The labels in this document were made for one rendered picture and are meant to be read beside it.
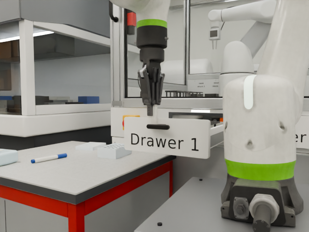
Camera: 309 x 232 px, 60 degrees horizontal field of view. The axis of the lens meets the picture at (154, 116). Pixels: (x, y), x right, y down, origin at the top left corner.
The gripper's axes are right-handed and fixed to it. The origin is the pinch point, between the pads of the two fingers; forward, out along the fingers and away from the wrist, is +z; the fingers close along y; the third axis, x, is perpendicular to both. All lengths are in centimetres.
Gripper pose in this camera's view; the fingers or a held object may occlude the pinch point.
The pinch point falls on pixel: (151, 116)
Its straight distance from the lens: 82.2
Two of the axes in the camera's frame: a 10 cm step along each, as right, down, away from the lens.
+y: -4.9, 0.6, -8.7
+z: 0.0, 10.0, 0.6
